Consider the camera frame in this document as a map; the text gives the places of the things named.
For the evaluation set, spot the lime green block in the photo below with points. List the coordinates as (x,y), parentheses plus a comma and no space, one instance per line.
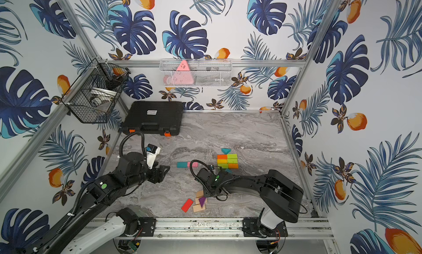
(232,161)
(225,166)

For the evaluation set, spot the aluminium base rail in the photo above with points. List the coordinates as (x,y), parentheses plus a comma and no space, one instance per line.
(233,229)

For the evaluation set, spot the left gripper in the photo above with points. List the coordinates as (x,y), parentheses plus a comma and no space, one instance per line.
(158,174)

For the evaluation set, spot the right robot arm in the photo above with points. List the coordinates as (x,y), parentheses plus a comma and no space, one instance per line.
(281,196)

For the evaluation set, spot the black wire basket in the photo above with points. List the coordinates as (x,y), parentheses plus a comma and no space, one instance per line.
(94,95)

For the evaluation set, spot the purple triangle block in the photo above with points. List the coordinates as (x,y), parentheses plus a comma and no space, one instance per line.
(202,201)

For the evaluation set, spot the black tool case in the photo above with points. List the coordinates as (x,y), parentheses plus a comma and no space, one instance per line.
(154,117)

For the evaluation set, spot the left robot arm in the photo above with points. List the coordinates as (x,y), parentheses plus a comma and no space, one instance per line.
(95,196)

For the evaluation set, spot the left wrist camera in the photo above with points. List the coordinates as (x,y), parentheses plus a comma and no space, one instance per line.
(151,153)

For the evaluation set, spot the white wire shelf basket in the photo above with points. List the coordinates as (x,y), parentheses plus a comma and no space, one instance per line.
(206,72)

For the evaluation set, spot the pink triangle sign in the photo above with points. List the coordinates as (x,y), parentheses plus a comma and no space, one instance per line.
(183,75)

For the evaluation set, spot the natural wood triangle block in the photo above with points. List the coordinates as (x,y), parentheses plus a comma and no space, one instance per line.
(200,194)

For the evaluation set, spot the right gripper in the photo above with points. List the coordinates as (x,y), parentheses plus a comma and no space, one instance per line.
(205,193)

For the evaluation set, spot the red block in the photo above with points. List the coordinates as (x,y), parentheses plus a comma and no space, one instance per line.
(187,205)

